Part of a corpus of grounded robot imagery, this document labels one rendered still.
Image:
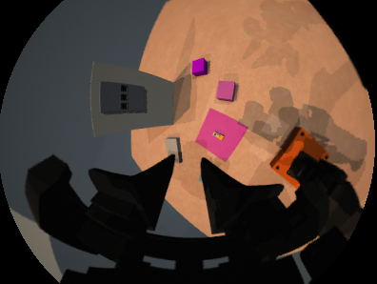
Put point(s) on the flat magenta square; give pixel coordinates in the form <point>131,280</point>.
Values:
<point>220,123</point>

